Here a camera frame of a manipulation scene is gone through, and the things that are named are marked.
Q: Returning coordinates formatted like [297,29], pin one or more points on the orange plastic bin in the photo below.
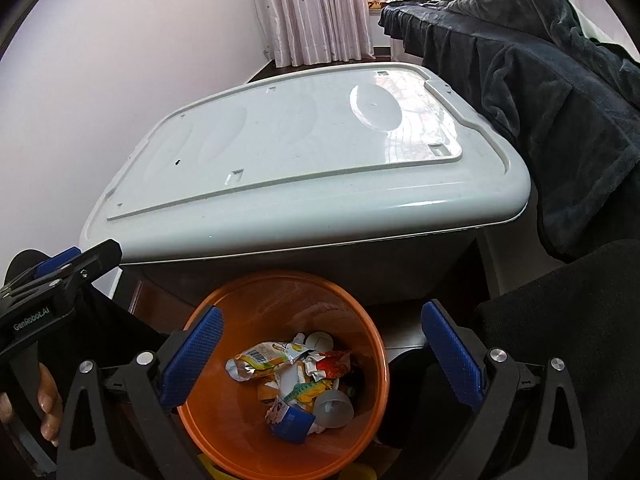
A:
[225,425]

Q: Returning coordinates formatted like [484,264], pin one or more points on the dark fleece blanket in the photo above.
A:
[525,85]

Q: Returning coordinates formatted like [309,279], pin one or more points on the translucent plastic cup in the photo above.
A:
[335,407]

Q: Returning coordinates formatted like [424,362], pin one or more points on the yellow orange snack wrapper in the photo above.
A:
[255,360]

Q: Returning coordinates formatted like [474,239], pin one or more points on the small white wall socket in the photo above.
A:
[266,51]

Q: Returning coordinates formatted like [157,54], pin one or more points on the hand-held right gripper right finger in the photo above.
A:
[450,350]

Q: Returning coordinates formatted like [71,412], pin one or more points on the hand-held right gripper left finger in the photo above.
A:
[195,355]

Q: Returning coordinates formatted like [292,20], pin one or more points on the brown wooden stand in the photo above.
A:
[150,305]

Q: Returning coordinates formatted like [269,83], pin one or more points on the person's left hand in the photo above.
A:
[50,405]

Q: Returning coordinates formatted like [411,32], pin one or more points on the green yellow wrapper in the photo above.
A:
[307,390]

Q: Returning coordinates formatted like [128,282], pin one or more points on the white round lid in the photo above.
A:
[317,341]

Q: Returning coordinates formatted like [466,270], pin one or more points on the red snack wrapper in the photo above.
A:
[332,366]

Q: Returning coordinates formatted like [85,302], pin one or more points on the white patterned curtain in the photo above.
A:
[320,10]

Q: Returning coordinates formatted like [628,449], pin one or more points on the blue white carton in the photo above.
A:
[292,424]

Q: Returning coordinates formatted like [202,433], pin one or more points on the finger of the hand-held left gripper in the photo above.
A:
[57,260]
[97,260]

